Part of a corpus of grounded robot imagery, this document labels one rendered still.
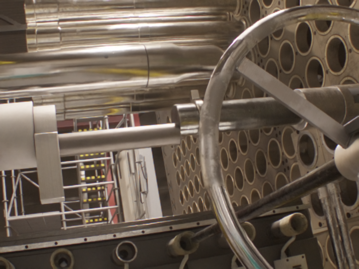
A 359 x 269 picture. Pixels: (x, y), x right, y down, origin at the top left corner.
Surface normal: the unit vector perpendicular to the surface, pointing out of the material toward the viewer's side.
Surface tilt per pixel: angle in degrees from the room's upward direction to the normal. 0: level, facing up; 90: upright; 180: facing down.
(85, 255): 90
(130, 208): 90
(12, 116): 76
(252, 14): 113
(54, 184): 90
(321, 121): 90
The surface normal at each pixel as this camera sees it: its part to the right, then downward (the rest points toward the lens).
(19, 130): 0.24, -0.08
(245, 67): 0.21, -0.32
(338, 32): -0.96, 0.10
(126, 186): -0.77, -0.06
